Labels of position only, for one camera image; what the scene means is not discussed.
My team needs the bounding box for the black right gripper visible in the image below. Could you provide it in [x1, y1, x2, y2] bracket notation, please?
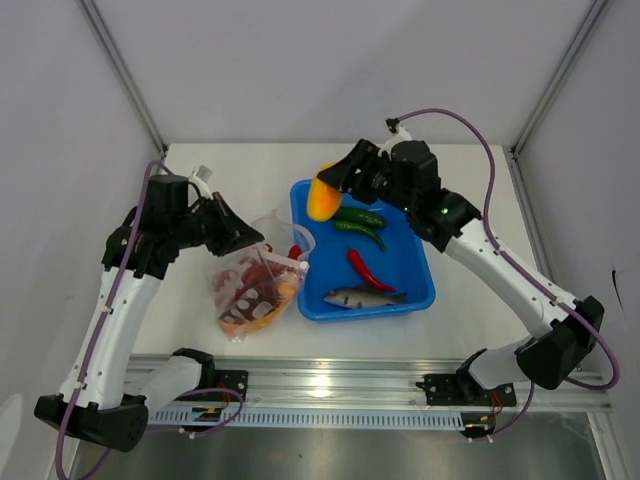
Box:
[317, 140, 415, 215]

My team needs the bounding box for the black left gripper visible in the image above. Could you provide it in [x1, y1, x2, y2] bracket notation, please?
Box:
[172, 191, 264, 257]

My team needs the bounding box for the yellow mango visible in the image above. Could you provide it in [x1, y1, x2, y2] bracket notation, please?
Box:
[307, 176, 343, 222]

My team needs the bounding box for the green cucumber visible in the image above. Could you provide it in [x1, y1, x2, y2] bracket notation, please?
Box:
[333, 207, 388, 230]

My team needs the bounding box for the green chili pepper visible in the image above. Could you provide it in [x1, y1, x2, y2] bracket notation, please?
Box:
[334, 220, 387, 251]

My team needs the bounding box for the red lobster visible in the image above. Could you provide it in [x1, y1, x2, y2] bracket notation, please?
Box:
[211, 242, 309, 309]

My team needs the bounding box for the clear pink-dotted zip bag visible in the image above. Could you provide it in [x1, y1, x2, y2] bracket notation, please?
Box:
[209, 210, 316, 339]

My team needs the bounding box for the raw steak slice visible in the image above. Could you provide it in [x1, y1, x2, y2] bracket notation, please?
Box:
[218, 283, 297, 337]

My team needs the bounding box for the red chili pepper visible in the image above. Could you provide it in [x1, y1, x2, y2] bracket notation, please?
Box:
[347, 248, 396, 293]

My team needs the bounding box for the grey fish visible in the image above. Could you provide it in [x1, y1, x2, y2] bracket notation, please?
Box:
[323, 285, 407, 309]

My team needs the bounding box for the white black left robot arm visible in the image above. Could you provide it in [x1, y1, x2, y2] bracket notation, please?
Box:
[34, 174, 264, 452]

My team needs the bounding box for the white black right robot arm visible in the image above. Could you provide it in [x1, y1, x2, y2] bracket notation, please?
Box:
[316, 140, 604, 404]

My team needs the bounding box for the blue plastic bin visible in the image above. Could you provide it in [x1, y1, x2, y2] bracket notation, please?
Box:
[290, 180, 436, 323]

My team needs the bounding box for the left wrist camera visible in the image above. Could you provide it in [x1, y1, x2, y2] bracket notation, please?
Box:
[189, 165, 213, 199]

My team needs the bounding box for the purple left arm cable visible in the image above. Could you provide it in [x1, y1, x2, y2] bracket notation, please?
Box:
[54, 160, 244, 480]

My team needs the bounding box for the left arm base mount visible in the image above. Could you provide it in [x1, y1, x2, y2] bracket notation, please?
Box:
[178, 369, 249, 403]

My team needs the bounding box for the white slotted cable duct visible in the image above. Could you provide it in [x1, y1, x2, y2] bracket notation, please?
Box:
[149, 405, 465, 431]

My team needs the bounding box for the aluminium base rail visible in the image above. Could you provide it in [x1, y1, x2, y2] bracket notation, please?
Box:
[125, 354, 612, 413]

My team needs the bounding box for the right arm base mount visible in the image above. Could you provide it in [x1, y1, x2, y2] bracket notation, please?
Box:
[415, 373, 517, 407]

